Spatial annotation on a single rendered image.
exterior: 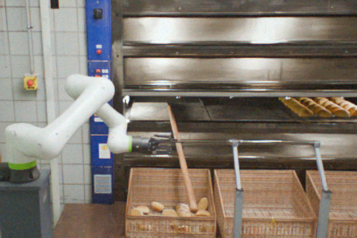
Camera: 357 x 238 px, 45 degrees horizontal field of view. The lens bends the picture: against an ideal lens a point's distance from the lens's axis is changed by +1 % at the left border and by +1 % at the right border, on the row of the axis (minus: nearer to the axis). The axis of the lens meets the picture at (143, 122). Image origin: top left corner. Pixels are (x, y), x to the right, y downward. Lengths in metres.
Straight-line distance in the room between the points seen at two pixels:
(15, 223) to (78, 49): 1.30
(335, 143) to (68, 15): 1.98
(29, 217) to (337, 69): 2.13
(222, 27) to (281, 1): 0.40
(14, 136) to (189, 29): 1.43
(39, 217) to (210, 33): 1.59
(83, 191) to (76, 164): 0.21
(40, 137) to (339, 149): 2.12
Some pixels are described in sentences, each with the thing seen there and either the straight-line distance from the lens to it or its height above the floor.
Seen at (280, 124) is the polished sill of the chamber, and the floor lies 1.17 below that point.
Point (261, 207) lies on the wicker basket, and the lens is 3.15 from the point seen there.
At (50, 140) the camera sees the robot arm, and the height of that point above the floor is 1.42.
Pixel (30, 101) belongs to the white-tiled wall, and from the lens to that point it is 3.04.
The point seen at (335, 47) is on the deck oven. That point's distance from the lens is 3.07.
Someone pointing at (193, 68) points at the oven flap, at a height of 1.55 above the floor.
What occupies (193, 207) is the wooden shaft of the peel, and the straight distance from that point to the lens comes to 1.71.
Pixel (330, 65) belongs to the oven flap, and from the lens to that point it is 3.10.
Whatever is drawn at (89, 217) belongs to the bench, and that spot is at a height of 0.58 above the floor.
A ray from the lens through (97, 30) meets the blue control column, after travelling 2.85.
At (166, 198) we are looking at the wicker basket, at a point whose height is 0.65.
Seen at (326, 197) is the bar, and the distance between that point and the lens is 2.65.
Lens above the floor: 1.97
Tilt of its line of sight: 16 degrees down
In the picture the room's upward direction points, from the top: straight up
